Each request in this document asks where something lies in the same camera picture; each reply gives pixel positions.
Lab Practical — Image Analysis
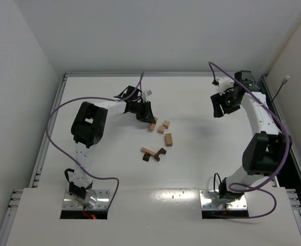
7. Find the light wood rectangular block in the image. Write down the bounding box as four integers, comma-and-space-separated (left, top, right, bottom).
149, 124, 156, 131

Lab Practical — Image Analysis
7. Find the light wood cube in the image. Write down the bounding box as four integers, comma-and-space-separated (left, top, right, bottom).
163, 120, 170, 129
158, 126, 165, 134

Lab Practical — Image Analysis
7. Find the long light wood block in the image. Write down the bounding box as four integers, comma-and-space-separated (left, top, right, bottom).
164, 133, 173, 147

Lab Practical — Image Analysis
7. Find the light wood plank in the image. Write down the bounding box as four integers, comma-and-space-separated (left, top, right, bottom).
141, 147, 156, 156

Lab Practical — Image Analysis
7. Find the dark wood arch block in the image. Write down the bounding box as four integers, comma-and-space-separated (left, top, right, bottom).
154, 148, 167, 161

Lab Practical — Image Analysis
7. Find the small dark wood cube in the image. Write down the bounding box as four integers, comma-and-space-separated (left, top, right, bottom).
143, 154, 151, 162

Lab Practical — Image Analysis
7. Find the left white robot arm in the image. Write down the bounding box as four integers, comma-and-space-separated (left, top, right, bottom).
66, 86, 156, 200

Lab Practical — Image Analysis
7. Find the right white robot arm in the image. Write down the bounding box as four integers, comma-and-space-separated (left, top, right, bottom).
210, 71, 292, 200

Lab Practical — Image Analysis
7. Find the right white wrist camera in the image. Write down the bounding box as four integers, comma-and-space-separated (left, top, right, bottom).
212, 77, 234, 95

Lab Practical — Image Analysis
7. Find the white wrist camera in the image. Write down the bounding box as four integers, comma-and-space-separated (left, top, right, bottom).
141, 90, 152, 102
212, 77, 234, 95

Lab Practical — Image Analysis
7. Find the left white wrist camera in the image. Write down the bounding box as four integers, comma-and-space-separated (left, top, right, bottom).
141, 90, 152, 102

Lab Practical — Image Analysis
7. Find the black wall cable with plug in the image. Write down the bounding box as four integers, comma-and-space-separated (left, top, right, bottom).
264, 75, 291, 113

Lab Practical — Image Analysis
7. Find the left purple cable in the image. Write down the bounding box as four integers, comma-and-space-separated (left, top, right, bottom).
45, 71, 145, 211

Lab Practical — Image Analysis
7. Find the purple cable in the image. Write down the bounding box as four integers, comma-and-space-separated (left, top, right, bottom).
208, 61, 291, 219
45, 71, 145, 211

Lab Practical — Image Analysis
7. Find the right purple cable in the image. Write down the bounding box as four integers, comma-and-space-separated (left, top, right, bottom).
208, 61, 291, 219

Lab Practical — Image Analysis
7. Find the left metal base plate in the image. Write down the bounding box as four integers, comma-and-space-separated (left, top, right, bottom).
62, 190, 110, 211

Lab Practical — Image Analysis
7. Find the metal base plate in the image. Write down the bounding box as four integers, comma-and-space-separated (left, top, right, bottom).
62, 190, 110, 211
199, 189, 248, 212

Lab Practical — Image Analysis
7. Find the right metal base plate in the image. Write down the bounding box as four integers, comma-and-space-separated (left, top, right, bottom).
199, 189, 248, 212

